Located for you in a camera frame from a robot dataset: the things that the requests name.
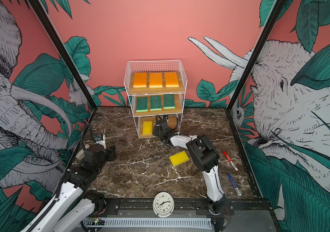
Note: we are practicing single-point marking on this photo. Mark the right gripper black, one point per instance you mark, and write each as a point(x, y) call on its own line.
point(156, 130)

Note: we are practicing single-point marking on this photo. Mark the green sponge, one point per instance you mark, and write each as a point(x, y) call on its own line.
point(155, 103)
point(142, 104)
point(169, 101)

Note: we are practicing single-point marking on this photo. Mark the grey block by wall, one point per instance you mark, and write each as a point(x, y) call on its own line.
point(80, 155)

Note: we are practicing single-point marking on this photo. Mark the red and blue marker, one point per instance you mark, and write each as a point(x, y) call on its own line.
point(234, 185)

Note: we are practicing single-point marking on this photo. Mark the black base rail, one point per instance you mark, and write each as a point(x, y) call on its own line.
point(199, 206)

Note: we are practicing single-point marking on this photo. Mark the white wire three-tier shelf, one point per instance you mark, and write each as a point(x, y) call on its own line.
point(156, 90)

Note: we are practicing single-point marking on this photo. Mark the white slotted cable duct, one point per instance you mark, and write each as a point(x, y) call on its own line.
point(197, 223)

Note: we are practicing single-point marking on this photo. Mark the yellow sponge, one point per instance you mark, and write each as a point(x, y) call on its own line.
point(179, 158)
point(147, 128)

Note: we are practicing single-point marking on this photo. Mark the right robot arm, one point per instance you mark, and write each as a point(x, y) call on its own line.
point(204, 156)

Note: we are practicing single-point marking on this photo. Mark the orange sponge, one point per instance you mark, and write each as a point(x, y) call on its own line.
point(155, 80)
point(171, 80)
point(140, 80)

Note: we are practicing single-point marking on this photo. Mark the white alarm clock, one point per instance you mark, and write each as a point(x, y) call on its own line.
point(163, 205)

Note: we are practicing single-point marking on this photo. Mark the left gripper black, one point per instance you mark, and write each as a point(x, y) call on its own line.
point(111, 153)

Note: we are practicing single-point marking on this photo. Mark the red marker pen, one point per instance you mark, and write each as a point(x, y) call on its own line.
point(231, 162)

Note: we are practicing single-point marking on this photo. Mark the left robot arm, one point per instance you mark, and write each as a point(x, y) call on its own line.
point(73, 201)

